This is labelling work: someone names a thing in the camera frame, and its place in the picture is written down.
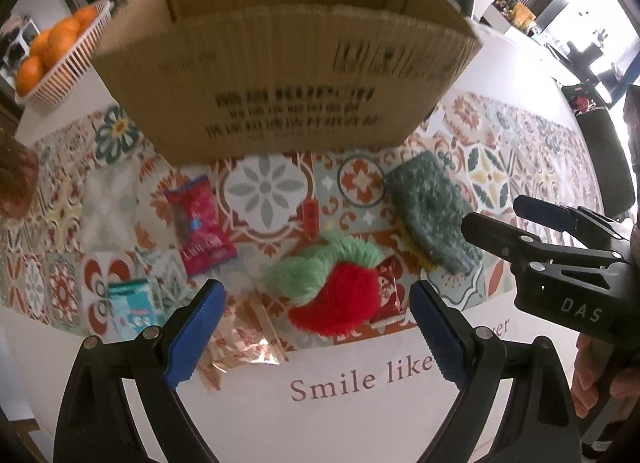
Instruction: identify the brown cardboard box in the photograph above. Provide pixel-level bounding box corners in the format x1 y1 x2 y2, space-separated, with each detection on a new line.
92 0 483 164

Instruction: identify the clear cellophane wrapper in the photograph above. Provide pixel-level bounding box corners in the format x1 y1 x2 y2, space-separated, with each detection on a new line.
197 290 292 394

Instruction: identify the small red packet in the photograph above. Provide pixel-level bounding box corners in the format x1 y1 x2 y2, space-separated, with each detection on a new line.
372 258 408 329

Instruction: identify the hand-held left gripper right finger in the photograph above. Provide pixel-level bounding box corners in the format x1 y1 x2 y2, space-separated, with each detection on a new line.
409 279 583 463

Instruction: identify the white plastic basket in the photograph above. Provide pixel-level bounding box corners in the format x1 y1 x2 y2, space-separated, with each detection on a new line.
15 0 113 109

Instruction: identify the patterned white tablecloth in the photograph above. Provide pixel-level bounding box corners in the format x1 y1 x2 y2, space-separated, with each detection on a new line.
0 18 608 463

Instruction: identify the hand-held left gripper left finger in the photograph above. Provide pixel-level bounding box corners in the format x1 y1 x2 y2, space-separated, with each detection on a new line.
54 279 227 463

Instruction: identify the red and green plush toy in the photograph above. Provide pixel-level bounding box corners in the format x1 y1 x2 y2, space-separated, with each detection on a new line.
265 233 388 336

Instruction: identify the brown glass vase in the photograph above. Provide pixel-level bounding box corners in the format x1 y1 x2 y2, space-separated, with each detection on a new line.
0 128 40 219

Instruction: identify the orange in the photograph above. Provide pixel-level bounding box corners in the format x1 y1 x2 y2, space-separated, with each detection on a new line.
15 56 47 96
74 6 98 31
42 18 81 69
30 29 53 56

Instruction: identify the green fuzzy sponge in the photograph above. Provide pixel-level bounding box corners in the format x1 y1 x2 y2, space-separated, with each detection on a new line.
385 150 483 275

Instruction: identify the black bag with red patch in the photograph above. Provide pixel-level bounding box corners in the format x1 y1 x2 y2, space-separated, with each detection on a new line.
562 84 602 115

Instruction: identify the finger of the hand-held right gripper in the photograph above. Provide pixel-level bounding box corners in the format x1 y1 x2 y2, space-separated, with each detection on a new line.
461 213 626 275
514 194 631 246

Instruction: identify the dark grey chair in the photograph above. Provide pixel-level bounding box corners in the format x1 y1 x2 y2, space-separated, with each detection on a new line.
575 108 636 220

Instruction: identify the person's right hand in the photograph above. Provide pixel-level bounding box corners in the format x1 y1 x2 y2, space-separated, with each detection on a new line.
570 333 640 418

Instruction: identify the teal printed packet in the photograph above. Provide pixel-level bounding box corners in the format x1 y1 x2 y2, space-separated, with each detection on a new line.
107 279 166 339

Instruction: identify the tan box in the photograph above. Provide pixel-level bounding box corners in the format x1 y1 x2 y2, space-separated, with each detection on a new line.
510 3 535 28

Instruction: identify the red snack packet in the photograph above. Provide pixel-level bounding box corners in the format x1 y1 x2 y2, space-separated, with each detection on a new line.
165 176 238 278

